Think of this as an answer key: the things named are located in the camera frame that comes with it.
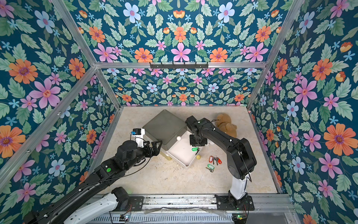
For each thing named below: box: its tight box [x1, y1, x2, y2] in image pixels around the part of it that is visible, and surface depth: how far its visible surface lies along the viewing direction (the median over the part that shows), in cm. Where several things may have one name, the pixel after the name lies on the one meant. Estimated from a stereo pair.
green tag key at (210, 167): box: [205, 163, 215, 173], surface depth 88 cm
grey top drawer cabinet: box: [142, 109, 188, 151], surface depth 86 cm
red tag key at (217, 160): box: [214, 156, 223, 166], surface depth 91 cm
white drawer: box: [165, 130, 206, 168], surface depth 86 cm
